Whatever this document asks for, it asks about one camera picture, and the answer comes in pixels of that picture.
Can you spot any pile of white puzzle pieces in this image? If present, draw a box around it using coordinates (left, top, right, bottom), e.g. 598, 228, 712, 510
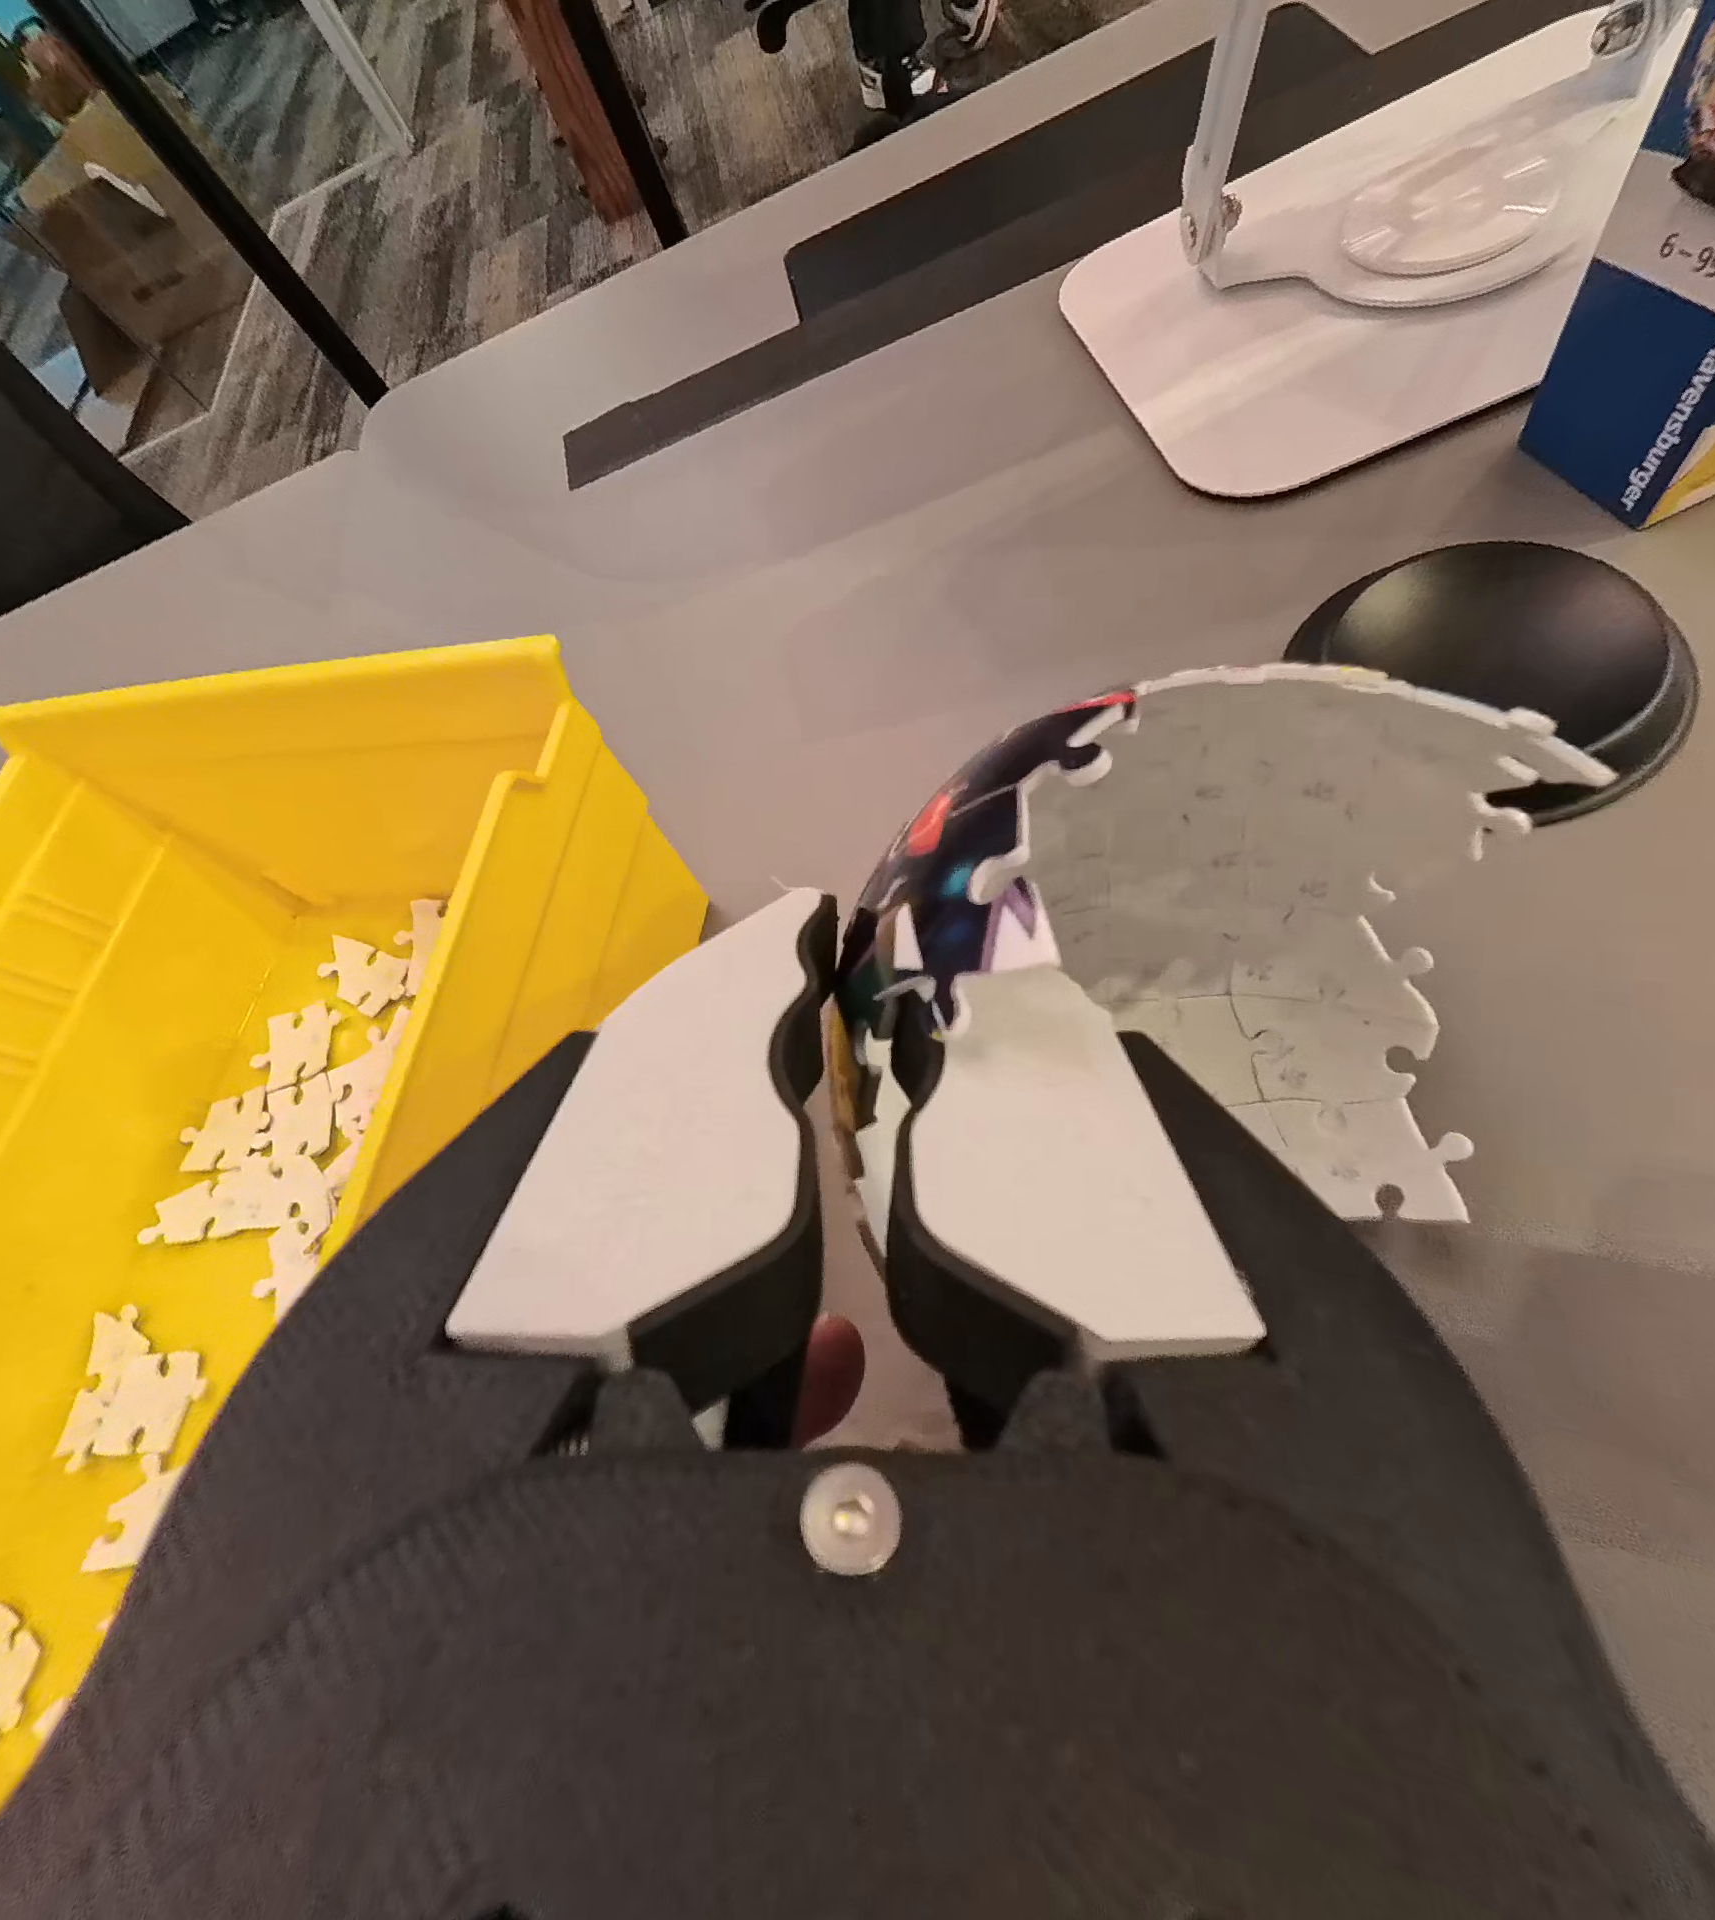
0, 896, 446, 1763

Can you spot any brown wooden post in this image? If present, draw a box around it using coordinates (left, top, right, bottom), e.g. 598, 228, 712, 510
504, 0, 668, 258

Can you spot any cardboard box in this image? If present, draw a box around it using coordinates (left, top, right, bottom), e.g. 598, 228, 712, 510
10, 90, 260, 414

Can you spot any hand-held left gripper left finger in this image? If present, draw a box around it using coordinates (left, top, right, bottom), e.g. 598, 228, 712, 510
444, 888, 836, 1449

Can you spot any blue yellow puzzle box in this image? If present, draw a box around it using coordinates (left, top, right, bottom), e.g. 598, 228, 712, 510
1517, 0, 1715, 530

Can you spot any yellow plastic bin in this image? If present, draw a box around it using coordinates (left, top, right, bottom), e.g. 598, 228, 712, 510
0, 633, 710, 1920

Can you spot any black round ball stand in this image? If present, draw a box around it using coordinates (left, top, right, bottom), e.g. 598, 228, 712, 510
1279, 539, 1699, 823

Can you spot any white desk stand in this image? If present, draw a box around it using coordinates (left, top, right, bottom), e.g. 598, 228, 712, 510
1059, 0, 1699, 499

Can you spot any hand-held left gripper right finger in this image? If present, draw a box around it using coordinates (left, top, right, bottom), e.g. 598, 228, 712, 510
888, 972, 1267, 1449

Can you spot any partly built puzzle ball shell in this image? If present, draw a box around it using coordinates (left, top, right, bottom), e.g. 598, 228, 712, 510
816, 660, 1621, 1232

